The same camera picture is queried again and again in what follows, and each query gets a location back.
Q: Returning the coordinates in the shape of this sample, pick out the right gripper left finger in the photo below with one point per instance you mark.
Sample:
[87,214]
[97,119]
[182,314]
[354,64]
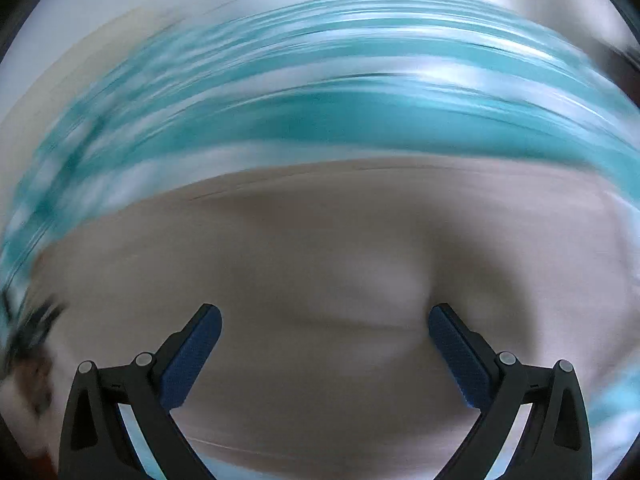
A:
[95,443]

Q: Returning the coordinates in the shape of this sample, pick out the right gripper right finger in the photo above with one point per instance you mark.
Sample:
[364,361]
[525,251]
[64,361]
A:
[555,443]

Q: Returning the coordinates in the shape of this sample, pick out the khaki beige pants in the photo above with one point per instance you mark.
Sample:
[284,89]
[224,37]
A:
[324,274]

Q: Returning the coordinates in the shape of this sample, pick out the cream padded headboard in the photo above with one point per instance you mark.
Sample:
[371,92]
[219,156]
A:
[91,57]

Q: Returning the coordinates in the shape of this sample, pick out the teal white plaid bed cover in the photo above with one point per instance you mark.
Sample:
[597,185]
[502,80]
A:
[318,81]

